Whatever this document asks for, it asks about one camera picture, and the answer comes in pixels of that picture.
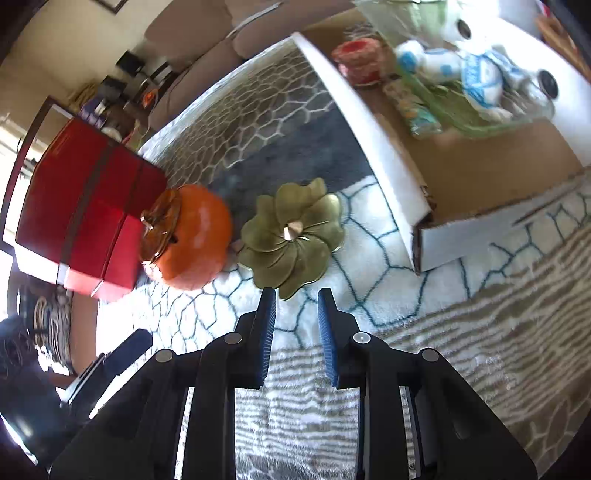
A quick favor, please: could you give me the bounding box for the colourful snack packet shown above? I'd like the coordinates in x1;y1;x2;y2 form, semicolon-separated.
382;79;443;139

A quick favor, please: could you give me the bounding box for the clear green glass bowl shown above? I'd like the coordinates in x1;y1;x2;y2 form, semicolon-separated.
390;40;555;138

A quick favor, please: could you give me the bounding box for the red gift box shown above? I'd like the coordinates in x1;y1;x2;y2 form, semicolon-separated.
15;118;166;302

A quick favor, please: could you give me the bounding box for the red round cookie tin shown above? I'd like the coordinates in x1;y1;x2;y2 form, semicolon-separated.
331;37;387;87

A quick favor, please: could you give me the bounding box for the brown fabric sofa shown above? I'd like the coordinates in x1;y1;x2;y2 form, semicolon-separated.
144;0;353;131

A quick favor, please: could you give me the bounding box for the white blue candy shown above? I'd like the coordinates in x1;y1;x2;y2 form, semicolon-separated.
394;40;462;85
460;50;529;123

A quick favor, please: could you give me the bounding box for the white cardboard box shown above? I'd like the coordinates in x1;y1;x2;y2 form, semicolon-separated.
293;9;590;273

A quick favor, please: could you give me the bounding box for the orange ceramic ashtray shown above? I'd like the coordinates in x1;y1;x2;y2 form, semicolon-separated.
140;184;232;291

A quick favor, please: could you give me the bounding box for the amber glass leaf dish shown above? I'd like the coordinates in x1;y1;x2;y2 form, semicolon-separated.
139;189;181;264

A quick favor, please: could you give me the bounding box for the green flower shaped dish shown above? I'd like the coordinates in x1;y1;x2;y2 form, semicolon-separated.
238;177;345;300

